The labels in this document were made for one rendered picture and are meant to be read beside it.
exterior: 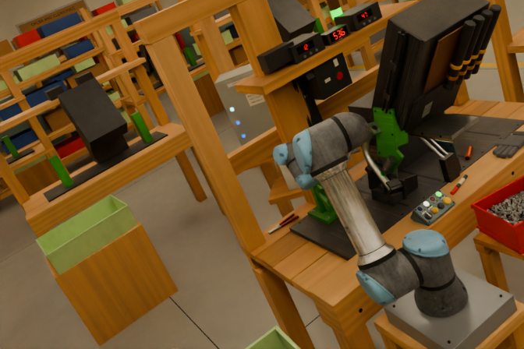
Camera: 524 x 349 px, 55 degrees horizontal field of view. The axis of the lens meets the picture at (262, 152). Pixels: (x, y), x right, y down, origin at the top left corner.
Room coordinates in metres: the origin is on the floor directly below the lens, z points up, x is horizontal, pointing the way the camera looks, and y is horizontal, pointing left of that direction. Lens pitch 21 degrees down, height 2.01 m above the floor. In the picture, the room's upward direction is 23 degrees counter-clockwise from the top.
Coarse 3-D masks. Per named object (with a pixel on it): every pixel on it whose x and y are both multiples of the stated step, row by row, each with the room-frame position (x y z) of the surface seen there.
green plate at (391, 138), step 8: (376, 112) 1.93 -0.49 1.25; (392, 112) 1.84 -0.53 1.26; (376, 120) 1.93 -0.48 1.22; (384, 120) 1.88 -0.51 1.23; (392, 120) 1.84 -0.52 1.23; (384, 128) 1.88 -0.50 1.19; (392, 128) 1.84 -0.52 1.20; (376, 136) 1.93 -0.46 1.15; (384, 136) 1.88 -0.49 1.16; (392, 136) 1.84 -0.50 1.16; (400, 136) 1.85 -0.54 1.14; (384, 144) 1.88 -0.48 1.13; (392, 144) 1.84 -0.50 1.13; (400, 144) 1.85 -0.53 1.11; (384, 152) 1.88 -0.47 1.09; (392, 152) 1.84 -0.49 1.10
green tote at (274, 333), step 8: (272, 328) 1.31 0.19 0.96; (264, 336) 1.29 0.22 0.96; (272, 336) 1.30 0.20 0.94; (280, 336) 1.28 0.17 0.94; (256, 344) 1.28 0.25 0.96; (264, 344) 1.28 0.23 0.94; (272, 344) 1.29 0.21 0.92; (280, 344) 1.30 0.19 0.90; (288, 344) 1.24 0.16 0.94; (296, 344) 1.20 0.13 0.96
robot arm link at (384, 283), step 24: (336, 120) 1.34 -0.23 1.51; (312, 144) 1.30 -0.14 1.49; (336, 144) 1.30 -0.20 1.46; (312, 168) 1.29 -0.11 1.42; (336, 168) 1.27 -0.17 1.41; (336, 192) 1.25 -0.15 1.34; (360, 216) 1.22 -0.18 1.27; (360, 240) 1.19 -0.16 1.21; (360, 264) 1.18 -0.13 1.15; (384, 264) 1.14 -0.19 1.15; (408, 264) 1.14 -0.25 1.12; (384, 288) 1.11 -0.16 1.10; (408, 288) 1.12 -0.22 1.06
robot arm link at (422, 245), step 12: (408, 240) 1.20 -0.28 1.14; (420, 240) 1.19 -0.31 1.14; (432, 240) 1.17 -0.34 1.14; (444, 240) 1.17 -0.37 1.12; (408, 252) 1.17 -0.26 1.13; (420, 252) 1.14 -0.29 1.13; (432, 252) 1.13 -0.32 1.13; (444, 252) 1.14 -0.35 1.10; (420, 264) 1.14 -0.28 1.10; (432, 264) 1.13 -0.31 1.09; (444, 264) 1.14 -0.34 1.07; (420, 276) 1.12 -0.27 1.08; (432, 276) 1.13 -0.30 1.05; (444, 276) 1.14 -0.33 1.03
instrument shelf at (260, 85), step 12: (384, 12) 2.31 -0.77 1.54; (396, 12) 2.23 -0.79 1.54; (372, 24) 2.18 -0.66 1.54; (384, 24) 2.20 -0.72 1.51; (348, 36) 2.15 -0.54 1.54; (360, 36) 2.14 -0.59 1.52; (336, 48) 2.08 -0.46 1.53; (312, 60) 2.03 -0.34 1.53; (324, 60) 2.06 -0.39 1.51; (276, 72) 2.05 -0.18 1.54; (288, 72) 1.98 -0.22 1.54; (300, 72) 2.00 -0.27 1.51; (240, 84) 2.11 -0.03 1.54; (252, 84) 2.03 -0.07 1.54; (264, 84) 1.94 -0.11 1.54; (276, 84) 1.96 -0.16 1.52
